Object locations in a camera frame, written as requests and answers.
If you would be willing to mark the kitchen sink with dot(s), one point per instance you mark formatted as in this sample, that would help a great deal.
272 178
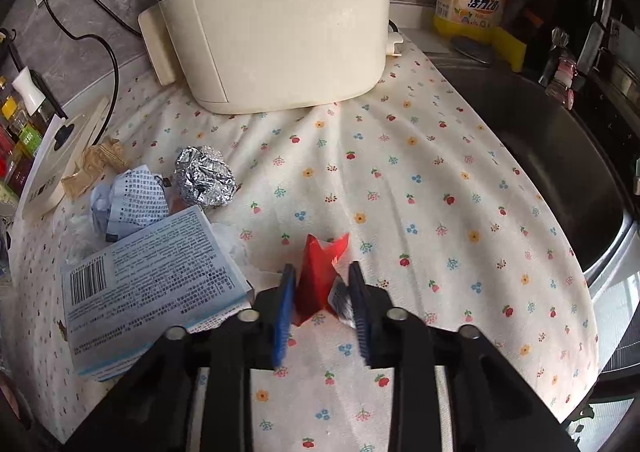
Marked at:
550 141

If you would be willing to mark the dark dish rack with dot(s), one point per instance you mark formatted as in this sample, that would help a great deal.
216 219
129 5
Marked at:
600 31

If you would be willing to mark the red snack wrapper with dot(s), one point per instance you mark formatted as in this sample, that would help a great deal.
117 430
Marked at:
315 277

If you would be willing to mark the cream air fryer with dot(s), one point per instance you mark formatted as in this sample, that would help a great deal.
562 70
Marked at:
270 21

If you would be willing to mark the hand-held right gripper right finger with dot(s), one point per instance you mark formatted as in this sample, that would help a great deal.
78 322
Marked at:
359 312

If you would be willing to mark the white cap oil sprayer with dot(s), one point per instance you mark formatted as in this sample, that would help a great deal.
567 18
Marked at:
30 86

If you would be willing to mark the brown paper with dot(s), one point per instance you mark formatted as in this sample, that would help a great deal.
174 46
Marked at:
95 161

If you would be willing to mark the blue printed paper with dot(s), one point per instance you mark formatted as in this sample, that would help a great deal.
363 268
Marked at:
132 202

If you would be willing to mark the yellow cap green label bottle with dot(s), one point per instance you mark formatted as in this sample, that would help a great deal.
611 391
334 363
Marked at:
31 139

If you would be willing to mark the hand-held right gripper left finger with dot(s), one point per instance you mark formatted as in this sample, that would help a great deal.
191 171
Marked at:
282 312

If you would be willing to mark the yellow sponge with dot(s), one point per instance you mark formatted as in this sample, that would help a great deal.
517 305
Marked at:
512 49

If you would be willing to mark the floral tablecloth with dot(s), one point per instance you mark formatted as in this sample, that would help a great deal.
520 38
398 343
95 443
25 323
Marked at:
425 182

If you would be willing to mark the small pink bottle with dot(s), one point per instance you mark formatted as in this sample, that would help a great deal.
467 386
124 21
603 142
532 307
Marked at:
562 76

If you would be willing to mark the cream induction cooker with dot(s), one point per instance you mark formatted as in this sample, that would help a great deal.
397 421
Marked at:
55 156

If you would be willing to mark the aluminium foil ball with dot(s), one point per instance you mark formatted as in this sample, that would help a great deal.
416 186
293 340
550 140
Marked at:
205 176

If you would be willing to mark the blue printed cardboard box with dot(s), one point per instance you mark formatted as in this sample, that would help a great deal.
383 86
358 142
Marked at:
150 277

